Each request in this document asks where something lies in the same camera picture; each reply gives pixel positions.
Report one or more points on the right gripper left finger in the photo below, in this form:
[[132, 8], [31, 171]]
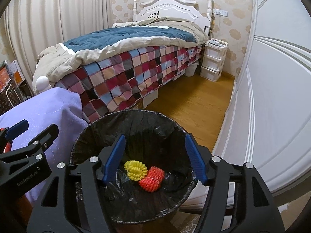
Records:
[[57, 203]]

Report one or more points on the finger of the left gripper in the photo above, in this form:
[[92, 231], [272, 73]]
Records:
[[38, 144], [10, 133]]

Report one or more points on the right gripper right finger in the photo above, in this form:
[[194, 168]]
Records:
[[238, 199]]

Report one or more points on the yellow foam net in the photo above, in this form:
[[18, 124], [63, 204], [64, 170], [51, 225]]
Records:
[[136, 170]]

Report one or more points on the orange-red foam net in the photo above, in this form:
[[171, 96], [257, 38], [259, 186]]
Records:
[[152, 180]]

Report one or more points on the black lined trash bin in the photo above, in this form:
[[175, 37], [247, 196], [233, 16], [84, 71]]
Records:
[[153, 139]]

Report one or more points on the orange crumpled paper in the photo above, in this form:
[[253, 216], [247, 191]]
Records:
[[5, 143]]

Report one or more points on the black trolley with boxes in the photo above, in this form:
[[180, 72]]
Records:
[[14, 88]]

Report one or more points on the purple table cloth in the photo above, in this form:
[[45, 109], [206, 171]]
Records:
[[56, 106]]

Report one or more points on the white wardrobe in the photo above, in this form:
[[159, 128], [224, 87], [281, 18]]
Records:
[[267, 122]]

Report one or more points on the plaid bed sheet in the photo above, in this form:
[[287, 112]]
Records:
[[119, 82]]

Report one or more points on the white wooden bed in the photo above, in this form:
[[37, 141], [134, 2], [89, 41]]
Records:
[[155, 9]]

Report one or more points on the cream curtain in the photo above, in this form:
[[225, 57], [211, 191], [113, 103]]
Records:
[[39, 32]]

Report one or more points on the small white waste bin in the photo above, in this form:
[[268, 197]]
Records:
[[190, 70]]

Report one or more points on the blue beige quilt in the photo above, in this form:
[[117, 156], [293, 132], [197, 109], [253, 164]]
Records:
[[116, 41]]

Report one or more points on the white plastic drawer unit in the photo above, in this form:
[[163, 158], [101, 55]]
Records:
[[213, 59]]

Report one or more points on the white wall socket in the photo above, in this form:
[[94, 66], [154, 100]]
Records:
[[220, 12]]

